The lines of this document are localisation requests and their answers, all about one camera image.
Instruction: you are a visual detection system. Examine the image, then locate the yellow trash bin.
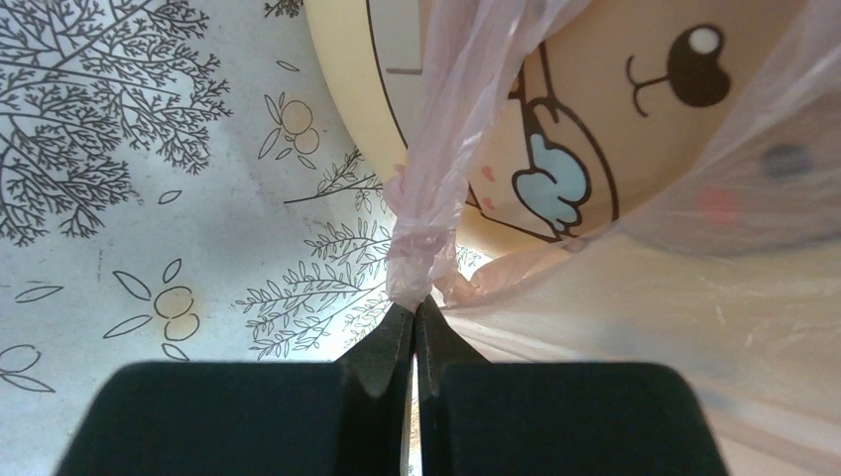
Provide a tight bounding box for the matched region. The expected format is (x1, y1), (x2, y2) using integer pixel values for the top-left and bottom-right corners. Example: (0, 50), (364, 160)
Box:
(305, 1), (805, 252)

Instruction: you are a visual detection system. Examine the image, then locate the pink plastic trash bag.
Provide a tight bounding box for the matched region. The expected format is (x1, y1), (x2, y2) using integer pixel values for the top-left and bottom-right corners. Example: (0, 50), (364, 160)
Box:
(387, 1), (840, 475)

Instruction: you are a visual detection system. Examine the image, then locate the floral patterned table mat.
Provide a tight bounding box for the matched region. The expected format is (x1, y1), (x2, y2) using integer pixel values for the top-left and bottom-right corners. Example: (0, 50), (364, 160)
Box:
(1, 1), (393, 475)

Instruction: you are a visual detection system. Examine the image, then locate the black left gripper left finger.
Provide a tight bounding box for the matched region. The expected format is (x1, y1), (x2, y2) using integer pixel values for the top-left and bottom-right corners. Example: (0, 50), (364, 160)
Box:
(337, 304), (415, 475)

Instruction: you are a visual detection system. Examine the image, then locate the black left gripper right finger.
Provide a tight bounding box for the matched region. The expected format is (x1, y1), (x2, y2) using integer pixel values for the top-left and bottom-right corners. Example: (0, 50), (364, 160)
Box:
(414, 296), (489, 475)

